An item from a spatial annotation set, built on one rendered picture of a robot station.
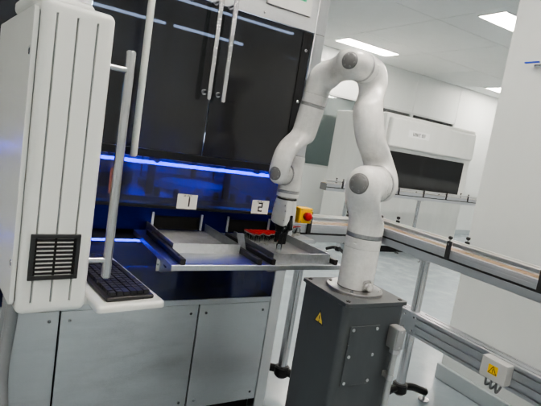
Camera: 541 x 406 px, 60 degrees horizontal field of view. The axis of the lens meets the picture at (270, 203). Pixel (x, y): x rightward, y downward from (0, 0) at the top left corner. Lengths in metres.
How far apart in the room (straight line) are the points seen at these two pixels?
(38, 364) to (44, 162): 0.98
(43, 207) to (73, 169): 0.11
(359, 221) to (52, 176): 0.91
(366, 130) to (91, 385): 1.42
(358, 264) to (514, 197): 1.57
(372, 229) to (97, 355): 1.17
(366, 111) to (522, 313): 1.74
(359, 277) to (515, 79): 1.86
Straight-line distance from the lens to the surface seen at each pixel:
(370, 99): 1.60
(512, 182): 2.99
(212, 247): 1.71
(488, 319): 3.08
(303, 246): 1.99
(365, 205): 1.51
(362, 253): 1.56
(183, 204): 1.91
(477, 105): 10.65
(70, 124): 1.23
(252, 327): 2.24
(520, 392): 2.36
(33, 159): 1.22
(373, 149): 1.59
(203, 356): 2.19
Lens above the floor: 1.31
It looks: 7 degrees down
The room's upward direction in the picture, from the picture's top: 9 degrees clockwise
